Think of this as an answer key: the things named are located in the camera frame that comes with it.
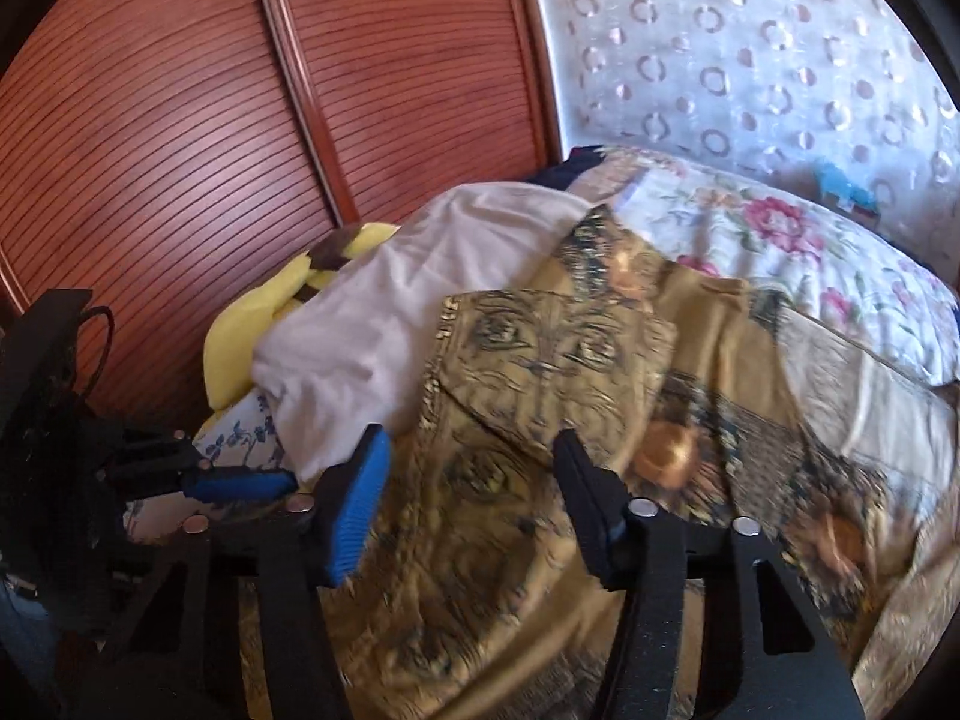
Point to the white floral bedsheet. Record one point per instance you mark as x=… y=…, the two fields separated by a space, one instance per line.
x=787 y=255

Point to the small blue box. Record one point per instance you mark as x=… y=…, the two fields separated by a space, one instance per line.
x=844 y=187

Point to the golden patterned cloth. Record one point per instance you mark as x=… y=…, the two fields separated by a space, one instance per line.
x=525 y=390

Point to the beige cloth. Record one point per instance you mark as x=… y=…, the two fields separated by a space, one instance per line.
x=390 y=300

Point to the wooden wardrobe doors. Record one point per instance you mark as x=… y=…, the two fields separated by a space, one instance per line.
x=187 y=127

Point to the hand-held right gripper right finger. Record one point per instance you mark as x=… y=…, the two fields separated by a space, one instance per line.
x=613 y=532

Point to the yellow plush toy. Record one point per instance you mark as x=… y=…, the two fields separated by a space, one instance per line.
x=232 y=345

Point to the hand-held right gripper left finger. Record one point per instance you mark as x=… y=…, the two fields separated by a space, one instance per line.
x=358 y=517

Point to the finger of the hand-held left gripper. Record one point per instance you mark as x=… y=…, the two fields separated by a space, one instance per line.
x=240 y=484

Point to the white curtain with circles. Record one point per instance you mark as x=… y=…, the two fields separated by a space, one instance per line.
x=712 y=52

